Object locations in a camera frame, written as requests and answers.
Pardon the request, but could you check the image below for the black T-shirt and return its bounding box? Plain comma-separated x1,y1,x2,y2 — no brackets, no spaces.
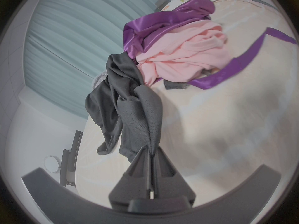
85,53,163,163

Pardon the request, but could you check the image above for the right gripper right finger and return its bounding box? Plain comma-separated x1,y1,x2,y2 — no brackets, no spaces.
153,147,196,206

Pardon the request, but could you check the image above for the blue-green curtain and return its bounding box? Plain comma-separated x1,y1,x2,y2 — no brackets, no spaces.
28,0,168,79
23,35,94,119

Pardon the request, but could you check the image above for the purple garment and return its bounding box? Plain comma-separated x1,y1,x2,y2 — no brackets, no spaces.
123,0,298,90

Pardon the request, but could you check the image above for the pink garment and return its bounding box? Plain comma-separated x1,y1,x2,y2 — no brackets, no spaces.
135,20,230,86

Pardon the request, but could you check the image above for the bed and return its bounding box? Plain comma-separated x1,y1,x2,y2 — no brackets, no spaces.
76,0,297,209

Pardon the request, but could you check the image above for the dark grey garment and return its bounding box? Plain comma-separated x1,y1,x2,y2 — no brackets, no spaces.
164,79,190,90

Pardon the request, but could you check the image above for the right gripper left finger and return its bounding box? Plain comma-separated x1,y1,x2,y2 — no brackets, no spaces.
108,148,152,206

